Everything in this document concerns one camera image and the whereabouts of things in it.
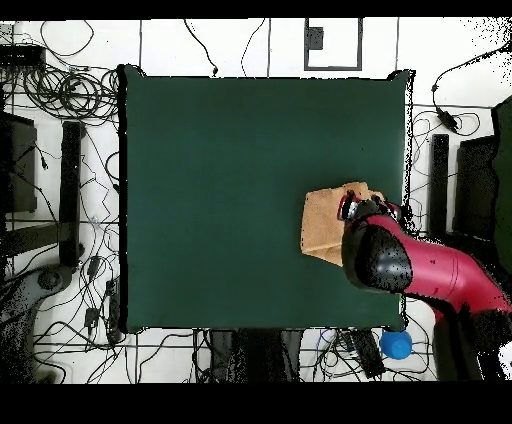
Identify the black cable with plug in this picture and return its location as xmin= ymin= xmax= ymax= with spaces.
xmin=182 ymin=18 xmax=220 ymax=78

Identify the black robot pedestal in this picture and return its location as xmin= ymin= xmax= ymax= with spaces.
xmin=207 ymin=329 xmax=306 ymax=384

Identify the black T-shaped stand base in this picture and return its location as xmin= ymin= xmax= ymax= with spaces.
xmin=426 ymin=133 xmax=493 ymax=257
xmin=3 ymin=120 xmax=86 ymax=268

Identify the dark grey floor plate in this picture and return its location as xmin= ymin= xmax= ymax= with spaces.
xmin=305 ymin=26 xmax=324 ymax=51

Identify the dark green tablecloth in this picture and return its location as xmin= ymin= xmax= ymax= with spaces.
xmin=117 ymin=63 xmax=416 ymax=333

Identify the grey square floor frame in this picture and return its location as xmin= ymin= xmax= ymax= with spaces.
xmin=303 ymin=17 xmax=364 ymax=72

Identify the thin black cable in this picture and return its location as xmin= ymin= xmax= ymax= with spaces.
xmin=240 ymin=17 xmax=267 ymax=78

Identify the coil of black cables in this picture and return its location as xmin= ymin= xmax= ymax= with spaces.
xmin=21 ymin=63 xmax=120 ymax=121

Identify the tan terry towel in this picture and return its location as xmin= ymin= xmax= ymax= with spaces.
xmin=300 ymin=181 xmax=387 ymax=267

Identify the black keyboard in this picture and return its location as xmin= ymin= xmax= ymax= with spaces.
xmin=349 ymin=328 xmax=387 ymax=380

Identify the grey office chair base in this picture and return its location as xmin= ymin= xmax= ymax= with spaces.
xmin=0 ymin=263 xmax=75 ymax=384

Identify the black cable with power adapter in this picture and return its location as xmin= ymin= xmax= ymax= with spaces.
xmin=430 ymin=41 xmax=512 ymax=135

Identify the black box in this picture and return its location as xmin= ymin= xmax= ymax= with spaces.
xmin=453 ymin=135 xmax=503 ymax=241
xmin=0 ymin=111 xmax=38 ymax=214

